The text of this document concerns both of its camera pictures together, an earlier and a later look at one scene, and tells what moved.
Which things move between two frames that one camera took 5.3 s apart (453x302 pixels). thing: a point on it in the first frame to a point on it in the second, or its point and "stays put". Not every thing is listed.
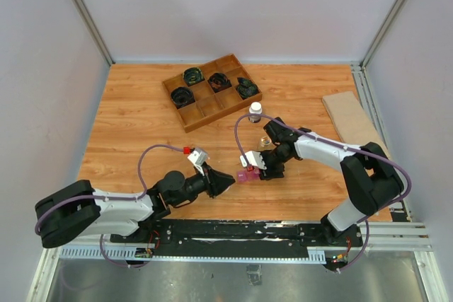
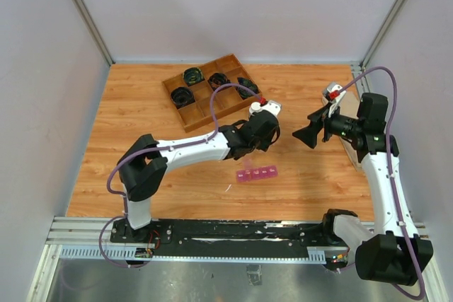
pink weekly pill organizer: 246,176 stays put
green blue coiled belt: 246,88 stays put
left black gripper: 215,181 to 265,146
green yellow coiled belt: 192,76 stays put
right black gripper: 270,172 to 308,134
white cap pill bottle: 255,108 stays put
